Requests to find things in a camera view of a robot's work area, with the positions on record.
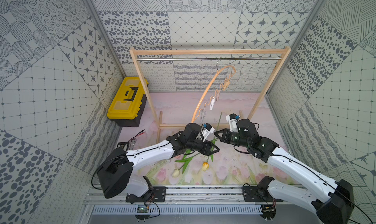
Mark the white artificial tulip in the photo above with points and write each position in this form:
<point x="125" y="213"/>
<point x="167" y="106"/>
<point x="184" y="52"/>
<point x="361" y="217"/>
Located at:
<point x="182" y="169"/>

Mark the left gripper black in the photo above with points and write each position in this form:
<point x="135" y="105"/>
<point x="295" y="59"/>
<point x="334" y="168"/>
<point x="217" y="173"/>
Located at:
<point x="207" y="146"/>

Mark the white clothespin upper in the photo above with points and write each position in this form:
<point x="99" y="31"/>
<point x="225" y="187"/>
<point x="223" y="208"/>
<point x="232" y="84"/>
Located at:
<point x="212" y="102"/>

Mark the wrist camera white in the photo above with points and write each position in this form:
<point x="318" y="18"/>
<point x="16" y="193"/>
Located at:
<point x="232" y="119"/>
<point x="206" y="130"/>

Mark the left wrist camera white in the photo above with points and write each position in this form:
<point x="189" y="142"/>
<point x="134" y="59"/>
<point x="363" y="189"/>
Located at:
<point x="206" y="130"/>

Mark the yellow black toolbox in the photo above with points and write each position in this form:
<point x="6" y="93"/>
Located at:
<point x="128" y="104"/>

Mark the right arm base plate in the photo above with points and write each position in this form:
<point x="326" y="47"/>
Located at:
<point x="255" y="194"/>

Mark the floral pink table mat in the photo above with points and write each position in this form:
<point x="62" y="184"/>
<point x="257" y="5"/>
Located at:
<point x="227" y="167"/>

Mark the silver combination wrench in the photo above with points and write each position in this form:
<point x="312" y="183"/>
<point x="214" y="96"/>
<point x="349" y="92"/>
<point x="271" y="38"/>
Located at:
<point x="131" y="144"/>

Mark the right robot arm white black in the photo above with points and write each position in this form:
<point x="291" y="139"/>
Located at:
<point x="332" y="201"/>

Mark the white vented cable duct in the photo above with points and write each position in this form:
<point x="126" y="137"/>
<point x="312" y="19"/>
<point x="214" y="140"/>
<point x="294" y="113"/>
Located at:
<point x="183" y="209"/>

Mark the pink artificial tulip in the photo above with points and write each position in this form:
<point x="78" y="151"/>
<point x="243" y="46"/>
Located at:
<point x="188" y="155"/>

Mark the white clothespin lower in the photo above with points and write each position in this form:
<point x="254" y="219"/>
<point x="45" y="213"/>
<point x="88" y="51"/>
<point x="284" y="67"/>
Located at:
<point x="202" y="115"/>

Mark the wooden curved clothes hanger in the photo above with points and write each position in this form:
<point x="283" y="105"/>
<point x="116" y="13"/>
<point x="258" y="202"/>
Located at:
<point x="211" y="87"/>

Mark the wooden clothes rack frame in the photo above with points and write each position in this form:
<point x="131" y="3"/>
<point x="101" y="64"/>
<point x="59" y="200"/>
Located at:
<point x="284" y="53"/>

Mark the white clothespin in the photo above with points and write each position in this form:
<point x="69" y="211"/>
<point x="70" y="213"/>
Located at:
<point x="202" y="115"/>
<point x="212" y="102"/>

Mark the metal rack rod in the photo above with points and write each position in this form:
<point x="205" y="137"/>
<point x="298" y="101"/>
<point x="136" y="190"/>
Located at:
<point x="209" y="59"/>

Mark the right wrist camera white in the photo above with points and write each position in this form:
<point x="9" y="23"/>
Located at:
<point x="232" y="119"/>

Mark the right black circuit board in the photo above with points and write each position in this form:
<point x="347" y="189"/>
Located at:
<point x="268" y="212"/>

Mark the aluminium mounting rail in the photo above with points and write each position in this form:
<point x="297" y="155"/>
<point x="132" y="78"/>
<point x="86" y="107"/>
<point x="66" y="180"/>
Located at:
<point x="181" y="194"/>

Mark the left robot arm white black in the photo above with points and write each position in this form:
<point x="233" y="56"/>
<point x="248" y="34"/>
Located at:
<point x="116" y="173"/>

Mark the left green circuit board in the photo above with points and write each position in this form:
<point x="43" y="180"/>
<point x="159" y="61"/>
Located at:
<point x="142" y="213"/>

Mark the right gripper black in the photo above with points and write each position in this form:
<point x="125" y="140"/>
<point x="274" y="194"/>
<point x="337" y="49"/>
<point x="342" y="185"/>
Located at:
<point x="225" y="137"/>

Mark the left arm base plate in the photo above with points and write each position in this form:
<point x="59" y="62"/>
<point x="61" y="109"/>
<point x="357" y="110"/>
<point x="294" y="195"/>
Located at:
<point x="156" y="194"/>

